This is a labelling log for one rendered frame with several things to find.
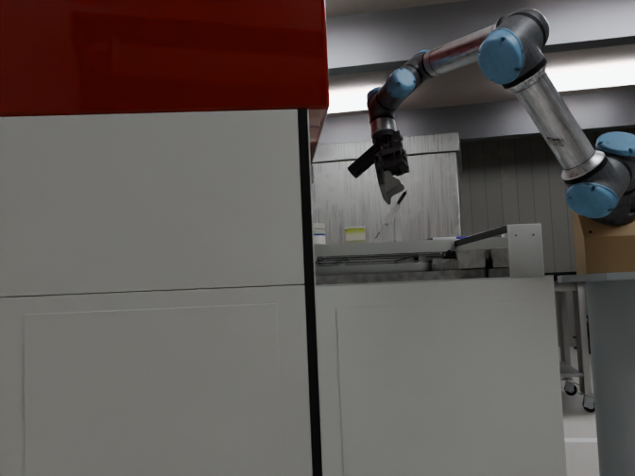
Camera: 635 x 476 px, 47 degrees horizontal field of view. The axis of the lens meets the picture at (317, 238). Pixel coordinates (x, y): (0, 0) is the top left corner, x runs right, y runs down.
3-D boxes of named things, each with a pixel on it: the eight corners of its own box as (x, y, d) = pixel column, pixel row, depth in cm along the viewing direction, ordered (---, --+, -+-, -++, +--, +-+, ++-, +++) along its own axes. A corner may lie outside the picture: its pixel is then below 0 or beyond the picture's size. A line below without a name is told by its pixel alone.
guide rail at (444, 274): (315, 286, 209) (314, 275, 209) (314, 286, 211) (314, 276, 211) (485, 279, 212) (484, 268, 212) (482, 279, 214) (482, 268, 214)
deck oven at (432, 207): (473, 362, 771) (461, 157, 788) (472, 377, 641) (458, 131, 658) (316, 365, 808) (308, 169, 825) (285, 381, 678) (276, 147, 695)
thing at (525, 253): (510, 277, 191) (506, 224, 192) (457, 280, 246) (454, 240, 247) (544, 275, 192) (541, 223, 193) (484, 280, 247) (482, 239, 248)
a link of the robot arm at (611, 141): (645, 172, 195) (653, 130, 186) (627, 200, 188) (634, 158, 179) (601, 161, 201) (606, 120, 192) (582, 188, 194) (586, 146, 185)
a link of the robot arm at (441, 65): (552, -14, 178) (409, 46, 216) (533, 5, 172) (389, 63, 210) (572, 28, 181) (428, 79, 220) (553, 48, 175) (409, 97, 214)
